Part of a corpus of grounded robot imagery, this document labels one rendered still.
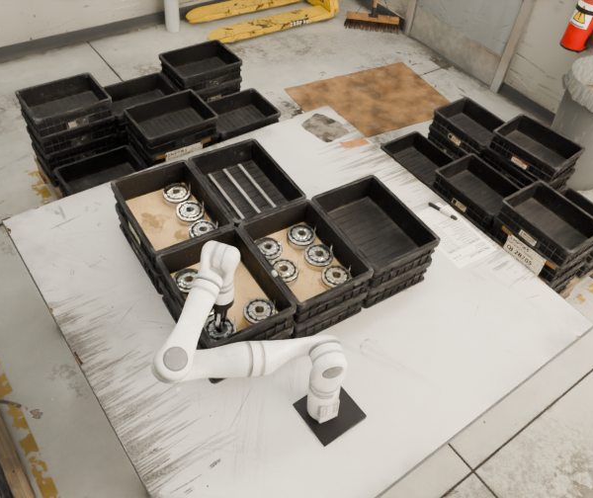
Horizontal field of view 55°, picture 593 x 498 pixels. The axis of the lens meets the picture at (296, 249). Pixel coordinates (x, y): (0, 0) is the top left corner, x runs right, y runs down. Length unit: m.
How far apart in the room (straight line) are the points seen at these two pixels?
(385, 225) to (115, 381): 1.10
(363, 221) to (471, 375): 0.68
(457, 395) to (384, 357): 0.26
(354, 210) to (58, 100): 1.86
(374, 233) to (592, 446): 1.44
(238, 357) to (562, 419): 1.86
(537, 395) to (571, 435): 0.22
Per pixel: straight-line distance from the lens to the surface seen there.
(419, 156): 3.51
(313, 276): 1.97
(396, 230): 2.19
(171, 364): 1.40
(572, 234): 3.03
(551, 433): 2.92
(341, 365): 1.55
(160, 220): 2.14
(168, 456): 1.78
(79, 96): 3.44
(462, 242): 2.42
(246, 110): 3.47
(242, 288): 1.91
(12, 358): 2.91
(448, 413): 1.94
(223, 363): 1.48
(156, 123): 3.18
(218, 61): 3.70
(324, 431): 1.80
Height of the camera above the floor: 2.33
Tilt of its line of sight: 47 degrees down
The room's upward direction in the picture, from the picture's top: 7 degrees clockwise
